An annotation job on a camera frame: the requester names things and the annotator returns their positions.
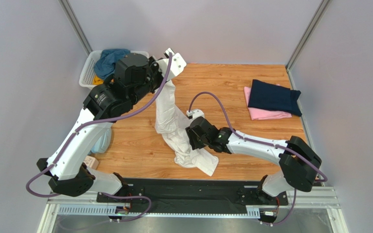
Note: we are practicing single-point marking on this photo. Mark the right corner aluminium post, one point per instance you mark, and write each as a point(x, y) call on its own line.
point(323, 6)

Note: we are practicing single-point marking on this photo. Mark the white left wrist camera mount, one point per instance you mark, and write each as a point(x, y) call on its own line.
point(172, 65)

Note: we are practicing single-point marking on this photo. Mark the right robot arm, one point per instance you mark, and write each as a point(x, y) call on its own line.
point(299, 164)

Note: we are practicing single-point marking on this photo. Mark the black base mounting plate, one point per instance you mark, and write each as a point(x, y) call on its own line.
point(172, 196)

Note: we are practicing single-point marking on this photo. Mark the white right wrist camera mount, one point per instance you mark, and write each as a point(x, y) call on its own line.
point(195, 113)

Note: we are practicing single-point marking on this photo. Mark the beige power strip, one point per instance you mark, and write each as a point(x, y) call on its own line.
point(91, 162)

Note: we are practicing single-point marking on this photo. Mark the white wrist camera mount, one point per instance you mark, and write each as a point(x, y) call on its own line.
point(195, 113)
point(172, 65)

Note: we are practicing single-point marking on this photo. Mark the yellow t-shirt in basket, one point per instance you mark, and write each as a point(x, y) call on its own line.
point(97, 81)

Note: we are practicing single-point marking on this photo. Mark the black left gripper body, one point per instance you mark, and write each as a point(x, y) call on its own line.
point(155, 77)

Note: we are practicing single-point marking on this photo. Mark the folded pink t-shirt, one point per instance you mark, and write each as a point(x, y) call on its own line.
point(260, 114)

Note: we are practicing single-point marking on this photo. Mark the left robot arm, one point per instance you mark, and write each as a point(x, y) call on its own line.
point(133, 76)

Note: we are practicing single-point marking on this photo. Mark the folded navy t-shirt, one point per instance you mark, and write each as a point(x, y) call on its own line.
point(272, 97)

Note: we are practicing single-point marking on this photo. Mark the white t-shirt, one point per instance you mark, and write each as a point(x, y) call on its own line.
point(171, 123)

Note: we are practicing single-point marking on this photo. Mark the white plastic laundry basket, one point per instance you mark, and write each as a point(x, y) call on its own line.
point(88, 73)

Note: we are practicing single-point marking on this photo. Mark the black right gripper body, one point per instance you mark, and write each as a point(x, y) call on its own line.
point(192, 137)

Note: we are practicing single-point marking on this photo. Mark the left corner aluminium post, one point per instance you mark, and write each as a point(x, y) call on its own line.
point(69, 12)

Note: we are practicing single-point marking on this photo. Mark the corner aluminium post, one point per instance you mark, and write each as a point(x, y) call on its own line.
point(69, 12)
point(323, 6)

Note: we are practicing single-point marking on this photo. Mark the crumpled blue t-shirt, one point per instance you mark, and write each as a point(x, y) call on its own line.
point(105, 66)

